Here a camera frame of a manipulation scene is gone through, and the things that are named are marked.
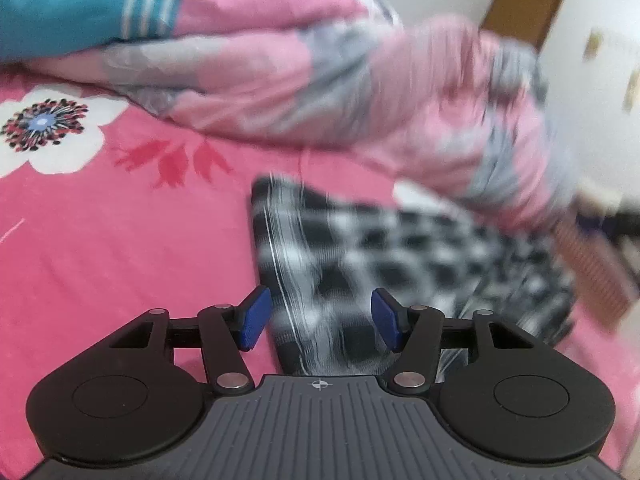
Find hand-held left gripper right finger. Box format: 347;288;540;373
371;287;538;395

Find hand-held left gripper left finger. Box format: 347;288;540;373
107;285;273;395

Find black white plaid pants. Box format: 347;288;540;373
249;175;578;378

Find pink floral bed sheet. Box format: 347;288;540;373
0;67;640;480

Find pink checked folded garment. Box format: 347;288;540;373
552;217;636;311

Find pink grey floral duvet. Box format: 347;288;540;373
0;0;576;233

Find brown wooden door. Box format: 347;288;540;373
480;0;566;53

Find blue striped plush cushion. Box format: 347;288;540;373
0;0;191;63

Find yellow wall hanging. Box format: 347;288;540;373
582;30;603;63

